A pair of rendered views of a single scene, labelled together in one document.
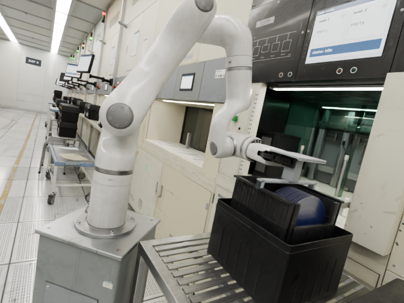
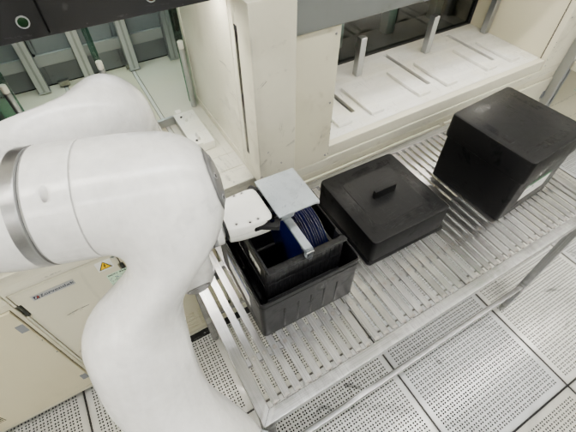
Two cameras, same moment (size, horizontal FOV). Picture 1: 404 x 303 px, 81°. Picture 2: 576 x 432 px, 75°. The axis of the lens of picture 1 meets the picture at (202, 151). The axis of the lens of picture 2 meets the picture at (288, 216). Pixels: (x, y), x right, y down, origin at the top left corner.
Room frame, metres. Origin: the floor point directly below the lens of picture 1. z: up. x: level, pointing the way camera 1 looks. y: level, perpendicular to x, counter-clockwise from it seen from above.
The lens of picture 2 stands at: (0.62, 0.31, 1.71)
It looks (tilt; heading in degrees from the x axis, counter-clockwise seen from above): 50 degrees down; 274
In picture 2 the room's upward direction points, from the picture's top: straight up
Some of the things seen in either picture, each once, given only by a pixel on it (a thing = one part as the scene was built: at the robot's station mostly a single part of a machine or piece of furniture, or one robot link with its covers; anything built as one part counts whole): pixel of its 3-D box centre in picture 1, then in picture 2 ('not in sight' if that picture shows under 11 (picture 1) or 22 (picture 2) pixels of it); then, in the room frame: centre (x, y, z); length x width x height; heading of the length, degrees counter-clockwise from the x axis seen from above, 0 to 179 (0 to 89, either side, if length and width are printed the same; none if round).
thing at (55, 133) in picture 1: (64, 145); not in sight; (4.26, 2.48, 0.24); 0.94 x 0.53 x 0.48; 34
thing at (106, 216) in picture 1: (110, 197); not in sight; (0.75, 0.27, 0.85); 0.19 x 0.19 x 0.18
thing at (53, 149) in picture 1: (71, 171); not in sight; (2.86, 1.54, 0.24); 0.97 x 0.52 x 0.48; 37
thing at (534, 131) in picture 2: not in sight; (502, 153); (-0.02, -0.70, 0.89); 0.29 x 0.29 x 0.25; 38
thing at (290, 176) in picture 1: (282, 207); (284, 236); (0.67, -0.26, 0.95); 0.24 x 0.20 x 0.32; 123
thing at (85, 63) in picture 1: (96, 70); not in sight; (3.66, 1.78, 1.59); 0.50 x 0.41 x 0.36; 124
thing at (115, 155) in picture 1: (119, 132); not in sight; (0.78, 0.28, 1.07); 0.19 x 0.12 x 0.24; 17
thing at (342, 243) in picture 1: (275, 242); (285, 259); (0.66, -0.26, 0.85); 0.28 x 0.28 x 0.17; 33
